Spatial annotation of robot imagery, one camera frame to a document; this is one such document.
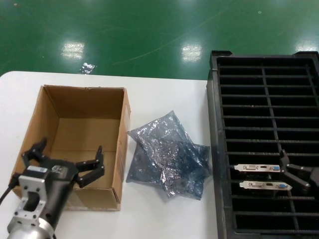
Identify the silver foil scrap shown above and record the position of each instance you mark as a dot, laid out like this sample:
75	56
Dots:
87	67

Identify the black slotted plastic container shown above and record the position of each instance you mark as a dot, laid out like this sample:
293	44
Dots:
214	62

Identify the graphics card silver bracket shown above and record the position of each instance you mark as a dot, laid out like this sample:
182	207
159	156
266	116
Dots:
256	168
261	185

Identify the grey translucent antistatic bag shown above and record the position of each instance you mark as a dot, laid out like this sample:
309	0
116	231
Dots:
199	159
159	134

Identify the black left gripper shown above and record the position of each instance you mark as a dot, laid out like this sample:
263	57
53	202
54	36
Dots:
59	184

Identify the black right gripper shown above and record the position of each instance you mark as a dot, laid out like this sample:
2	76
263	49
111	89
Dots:
315	176

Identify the open brown cardboard box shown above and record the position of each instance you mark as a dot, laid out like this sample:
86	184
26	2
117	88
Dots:
87	104

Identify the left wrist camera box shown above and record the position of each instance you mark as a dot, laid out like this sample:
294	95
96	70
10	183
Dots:
33	178

